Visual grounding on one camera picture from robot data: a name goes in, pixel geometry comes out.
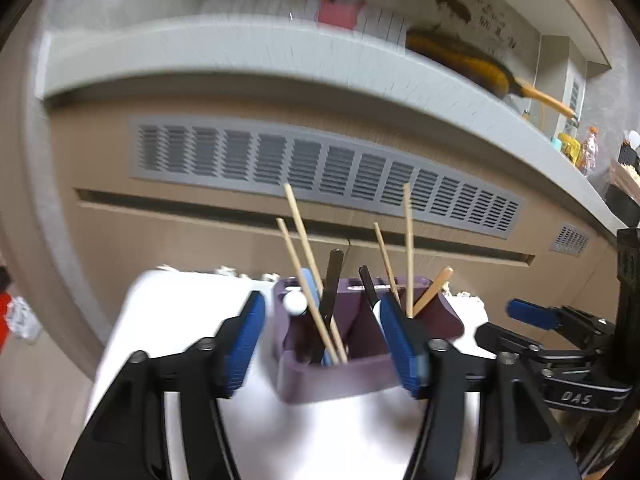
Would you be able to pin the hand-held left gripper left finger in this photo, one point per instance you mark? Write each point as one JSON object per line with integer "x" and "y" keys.
{"x": 242, "y": 350}

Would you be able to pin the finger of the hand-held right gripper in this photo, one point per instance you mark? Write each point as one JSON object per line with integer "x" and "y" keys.
{"x": 530, "y": 312}
{"x": 500, "y": 337}

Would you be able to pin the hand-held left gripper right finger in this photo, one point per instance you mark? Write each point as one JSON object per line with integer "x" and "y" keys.
{"x": 400, "y": 350}

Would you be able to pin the purple utensil holder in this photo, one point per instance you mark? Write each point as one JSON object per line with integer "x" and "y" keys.
{"x": 340, "y": 380}

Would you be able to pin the white plastic spoon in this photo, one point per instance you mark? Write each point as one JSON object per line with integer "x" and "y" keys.
{"x": 295, "y": 304}
{"x": 377, "y": 317}

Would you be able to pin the blue plastic spoon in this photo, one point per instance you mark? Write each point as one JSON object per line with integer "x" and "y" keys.
{"x": 311, "y": 285}

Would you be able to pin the wooden chopstick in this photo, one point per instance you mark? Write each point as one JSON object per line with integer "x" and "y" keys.
{"x": 409, "y": 250}
{"x": 312, "y": 265}
{"x": 386, "y": 260}
{"x": 432, "y": 290}
{"x": 300, "y": 270}

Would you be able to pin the black plastic utensil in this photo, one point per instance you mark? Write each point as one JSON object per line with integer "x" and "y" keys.
{"x": 367, "y": 282}

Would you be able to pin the small grey vent grille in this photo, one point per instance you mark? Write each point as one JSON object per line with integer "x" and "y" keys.
{"x": 570, "y": 240}

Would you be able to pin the black box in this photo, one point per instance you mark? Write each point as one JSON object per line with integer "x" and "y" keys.
{"x": 622, "y": 205}

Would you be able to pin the brown cardboard box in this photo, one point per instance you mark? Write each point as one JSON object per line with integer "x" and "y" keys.
{"x": 625, "y": 175}

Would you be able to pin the orange drink bottle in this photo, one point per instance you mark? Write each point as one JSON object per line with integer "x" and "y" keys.
{"x": 588, "y": 152}

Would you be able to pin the small teal container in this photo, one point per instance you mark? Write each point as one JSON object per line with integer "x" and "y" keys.
{"x": 555, "y": 143}

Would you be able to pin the yellow packet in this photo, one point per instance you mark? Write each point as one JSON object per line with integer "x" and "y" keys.
{"x": 568, "y": 146}

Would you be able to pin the long grey vent grille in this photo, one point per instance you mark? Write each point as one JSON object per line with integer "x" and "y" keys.
{"x": 325, "y": 165}

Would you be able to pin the crumpled white wrapper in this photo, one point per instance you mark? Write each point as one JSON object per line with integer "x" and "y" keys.
{"x": 25, "y": 320}

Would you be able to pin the red printed bag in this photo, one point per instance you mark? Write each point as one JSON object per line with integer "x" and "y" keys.
{"x": 5, "y": 307}

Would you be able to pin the yellow frying pan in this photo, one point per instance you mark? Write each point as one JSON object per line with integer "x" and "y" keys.
{"x": 475, "y": 62}

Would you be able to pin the grey counter ledge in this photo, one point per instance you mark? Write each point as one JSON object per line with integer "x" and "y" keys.
{"x": 250, "y": 55}

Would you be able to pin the wall poster with dark writing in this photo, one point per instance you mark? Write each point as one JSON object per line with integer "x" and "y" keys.
{"x": 480, "y": 20}

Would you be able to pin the wall poster pink-dressed figure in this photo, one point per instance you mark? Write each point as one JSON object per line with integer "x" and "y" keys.
{"x": 345, "y": 0}

